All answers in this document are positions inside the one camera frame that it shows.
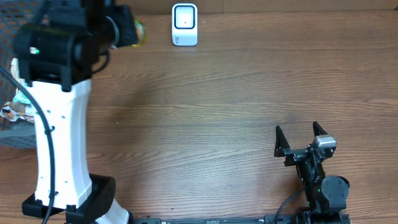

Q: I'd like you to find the teal snack bar wrapper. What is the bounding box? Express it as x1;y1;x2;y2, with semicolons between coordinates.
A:
13;90;31;105

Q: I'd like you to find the white barcode scanner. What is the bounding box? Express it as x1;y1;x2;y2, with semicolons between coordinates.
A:
172;3;198;47

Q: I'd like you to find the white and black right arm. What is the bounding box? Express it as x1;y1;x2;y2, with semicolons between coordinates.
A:
266;121;351;224

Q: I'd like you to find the grey plastic mesh basket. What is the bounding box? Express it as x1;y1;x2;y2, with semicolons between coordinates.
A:
1;0;41;149

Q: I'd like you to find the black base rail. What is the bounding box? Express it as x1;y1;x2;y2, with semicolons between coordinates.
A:
132;215;351;224

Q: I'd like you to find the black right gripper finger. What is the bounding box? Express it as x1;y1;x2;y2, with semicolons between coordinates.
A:
312;121;328;137
275;126;290;151

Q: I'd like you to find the brown snack pouch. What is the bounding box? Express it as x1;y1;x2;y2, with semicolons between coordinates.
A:
1;58;35;123

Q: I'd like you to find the yellow liquid bottle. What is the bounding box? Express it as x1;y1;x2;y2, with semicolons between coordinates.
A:
133;20;146;47

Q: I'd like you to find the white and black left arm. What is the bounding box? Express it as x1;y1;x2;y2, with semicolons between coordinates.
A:
12;0;139;224

